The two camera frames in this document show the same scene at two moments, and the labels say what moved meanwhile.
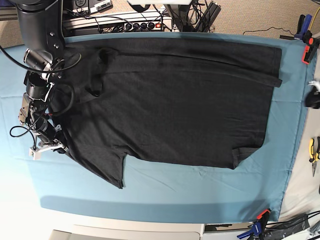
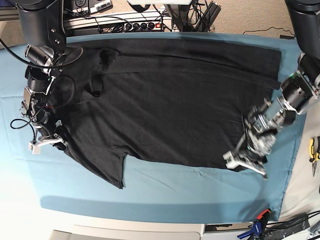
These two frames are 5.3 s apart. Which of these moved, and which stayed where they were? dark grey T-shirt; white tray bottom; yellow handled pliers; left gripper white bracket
Moved: left gripper white bracket
Stayed: dark grey T-shirt; yellow handled pliers; white tray bottom
